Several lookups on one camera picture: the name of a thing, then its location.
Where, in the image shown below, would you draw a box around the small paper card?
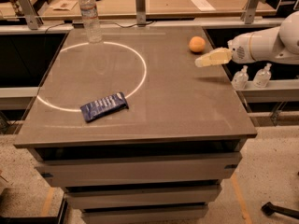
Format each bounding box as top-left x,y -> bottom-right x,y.
51,0 -> 78,11

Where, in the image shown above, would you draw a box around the right clear pump bottle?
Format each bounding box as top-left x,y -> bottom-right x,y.
253,63 -> 272,88

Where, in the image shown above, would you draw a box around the middle metal bracket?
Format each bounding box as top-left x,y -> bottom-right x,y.
135,0 -> 146,26

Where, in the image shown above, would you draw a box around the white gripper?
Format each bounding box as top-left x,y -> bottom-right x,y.
195,33 -> 253,67

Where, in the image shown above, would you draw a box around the white paper sheet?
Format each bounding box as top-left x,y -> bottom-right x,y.
192,0 -> 216,12

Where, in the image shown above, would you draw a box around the black cable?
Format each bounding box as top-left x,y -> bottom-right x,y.
43,20 -> 156,35

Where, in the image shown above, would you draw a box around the clear plastic water bottle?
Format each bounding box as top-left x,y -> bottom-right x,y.
78,0 -> 102,43

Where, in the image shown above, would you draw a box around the left metal bracket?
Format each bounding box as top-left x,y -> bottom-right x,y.
18,0 -> 43,30

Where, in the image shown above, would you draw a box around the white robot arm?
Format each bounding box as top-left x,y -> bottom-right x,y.
195,12 -> 299,67

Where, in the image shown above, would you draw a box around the grey drawer cabinet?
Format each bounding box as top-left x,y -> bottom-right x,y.
15,26 -> 256,224

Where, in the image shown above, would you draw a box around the clear pump bottle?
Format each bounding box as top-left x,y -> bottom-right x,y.
253,63 -> 272,88
232,65 -> 249,90

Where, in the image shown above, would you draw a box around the blue snack bar wrapper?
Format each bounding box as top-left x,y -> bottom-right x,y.
80,92 -> 129,122

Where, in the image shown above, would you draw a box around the left clear pump bottle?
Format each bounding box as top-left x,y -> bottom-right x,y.
232,65 -> 249,90

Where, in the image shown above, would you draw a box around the orange fruit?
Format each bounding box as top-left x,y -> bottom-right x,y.
189,36 -> 206,53

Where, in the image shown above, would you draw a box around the black chair base leg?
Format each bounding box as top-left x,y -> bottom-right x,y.
261,202 -> 299,219

